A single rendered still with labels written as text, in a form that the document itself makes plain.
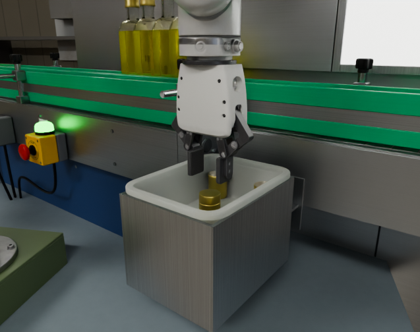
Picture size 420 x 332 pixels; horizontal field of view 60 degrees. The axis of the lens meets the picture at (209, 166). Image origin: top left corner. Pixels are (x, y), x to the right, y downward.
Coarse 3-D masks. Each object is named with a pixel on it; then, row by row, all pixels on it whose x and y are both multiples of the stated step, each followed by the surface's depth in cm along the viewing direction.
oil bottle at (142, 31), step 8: (136, 24) 84; (144, 24) 83; (152, 24) 83; (136, 32) 85; (144, 32) 83; (136, 40) 85; (144, 40) 84; (136, 48) 86; (144, 48) 84; (152, 48) 84; (136, 56) 87; (144, 56) 85; (152, 56) 85; (136, 64) 87; (144, 64) 86; (152, 64) 85; (136, 72) 88; (144, 72) 86; (152, 72) 86
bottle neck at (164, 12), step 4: (164, 0) 80; (168, 0) 80; (172, 0) 80; (164, 4) 80; (168, 4) 80; (172, 4) 81; (164, 8) 80; (168, 8) 80; (172, 8) 81; (164, 12) 81; (168, 12) 80; (172, 12) 81
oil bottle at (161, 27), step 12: (156, 24) 81; (168, 24) 79; (156, 36) 82; (168, 36) 80; (156, 48) 83; (168, 48) 81; (156, 60) 84; (168, 60) 82; (156, 72) 85; (168, 72) 82
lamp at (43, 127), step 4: (36, 124) 88; (40, 124) 88; (44, 124) 88; (48, 124) 89; (52, 124) 90; (36, 128) 88; (40, 128) 88; (44, 128) 88; (48, 128) 88; (52, 128) 90; (36, 132) 88; (40, 132) 88; (44, 132) 88; (48, 132) 89; (52, 132) 90
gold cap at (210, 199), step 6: (204, 192) 57; (210, 192) 57; (216, 192) 57; (204, 198) 55; (210, 198) 55; (216, 198) 56; (204, 204) 56; (210, 204) 55; (216, 204) 56; (210, 210) 56
